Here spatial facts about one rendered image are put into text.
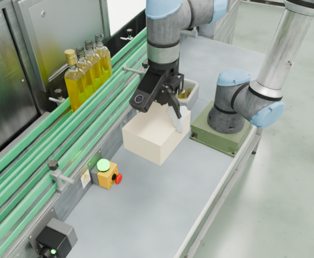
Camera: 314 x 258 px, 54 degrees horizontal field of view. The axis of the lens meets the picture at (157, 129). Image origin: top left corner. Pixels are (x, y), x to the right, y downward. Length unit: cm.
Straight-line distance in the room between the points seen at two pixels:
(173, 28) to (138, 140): 30
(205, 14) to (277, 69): 39
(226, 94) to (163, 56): 49
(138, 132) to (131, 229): 38
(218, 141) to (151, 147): 52
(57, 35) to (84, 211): 65
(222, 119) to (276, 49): 35
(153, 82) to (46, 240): 56
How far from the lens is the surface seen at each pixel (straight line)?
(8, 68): 116
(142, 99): 71
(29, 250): 102
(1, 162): 106
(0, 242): 93
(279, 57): 103
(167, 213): 109
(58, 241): 98
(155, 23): 67
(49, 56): 123
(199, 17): 72
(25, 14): 112
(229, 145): 124
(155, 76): 73
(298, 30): 101
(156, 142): 77
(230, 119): 122
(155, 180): 116
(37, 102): 127
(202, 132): 126
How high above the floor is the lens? 167
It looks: 43 degrees down
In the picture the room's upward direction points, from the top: straight up
